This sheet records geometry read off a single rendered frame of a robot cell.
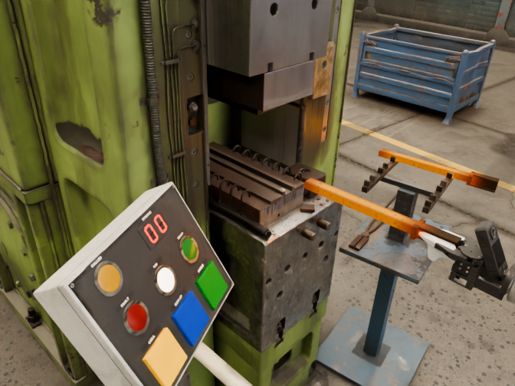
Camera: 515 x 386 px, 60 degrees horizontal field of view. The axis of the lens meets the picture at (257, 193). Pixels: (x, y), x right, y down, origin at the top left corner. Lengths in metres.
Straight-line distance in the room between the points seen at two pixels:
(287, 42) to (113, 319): 0.74
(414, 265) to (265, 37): 0.98
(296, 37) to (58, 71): 0.65
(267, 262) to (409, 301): 1.37
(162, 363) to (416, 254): 1.13
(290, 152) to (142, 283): 0.91
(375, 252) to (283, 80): 0.80
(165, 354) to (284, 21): 0.76
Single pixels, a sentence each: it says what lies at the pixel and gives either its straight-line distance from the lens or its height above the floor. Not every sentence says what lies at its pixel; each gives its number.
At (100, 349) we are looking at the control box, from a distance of 0.80.
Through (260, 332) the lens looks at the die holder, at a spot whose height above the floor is 0.56.
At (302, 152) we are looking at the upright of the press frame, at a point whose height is 0.99.
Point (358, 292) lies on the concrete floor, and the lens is 2.51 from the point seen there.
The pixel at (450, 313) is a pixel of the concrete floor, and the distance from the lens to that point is 2.56.
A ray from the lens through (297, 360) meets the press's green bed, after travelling 1.95.
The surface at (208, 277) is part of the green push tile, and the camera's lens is 0.96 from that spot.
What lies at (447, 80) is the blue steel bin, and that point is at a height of 0.42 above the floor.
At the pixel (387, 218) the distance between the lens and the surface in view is 1.14.
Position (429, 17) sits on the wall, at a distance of 9.77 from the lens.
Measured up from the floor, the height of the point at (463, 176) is 0.92.
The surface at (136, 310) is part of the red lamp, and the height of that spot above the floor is 1.10.
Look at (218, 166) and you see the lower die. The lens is 1.47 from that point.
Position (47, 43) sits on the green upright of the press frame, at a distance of 1.36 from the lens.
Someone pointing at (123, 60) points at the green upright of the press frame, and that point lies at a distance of 1.02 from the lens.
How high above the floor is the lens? 1.66
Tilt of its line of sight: 31 degrees down
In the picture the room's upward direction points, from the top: 2 degrees clockwise
